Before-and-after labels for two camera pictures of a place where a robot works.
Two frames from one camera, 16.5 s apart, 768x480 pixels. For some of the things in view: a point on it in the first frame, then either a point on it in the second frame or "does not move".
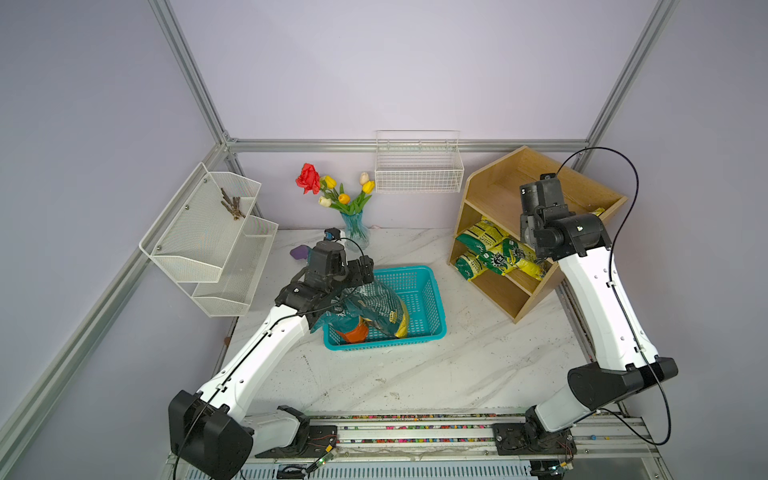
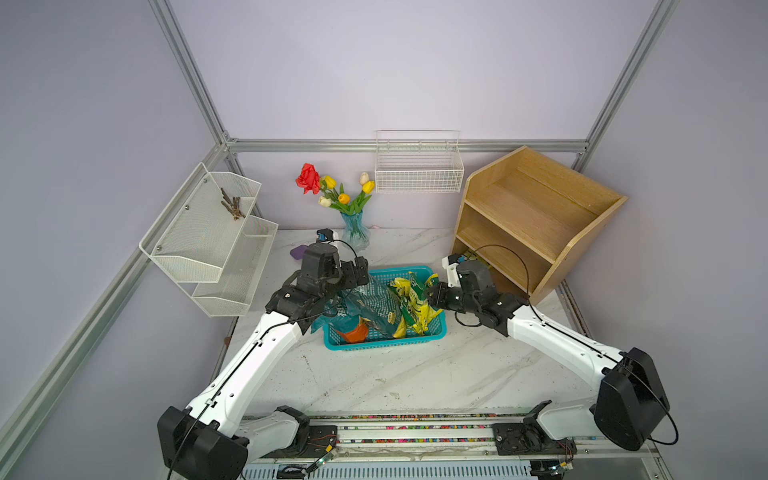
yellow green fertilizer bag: [483, 236] to [413, 299]
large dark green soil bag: [379, 305] does not move
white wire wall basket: [418, 161] does not move
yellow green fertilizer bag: [521, 260] to [414, 313]
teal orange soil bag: [352, 328] does not move
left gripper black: [360, 277] does not move
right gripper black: [523, 228] to [440, 289]
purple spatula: [300, 252] does not move
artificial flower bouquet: [310, 181] does not move
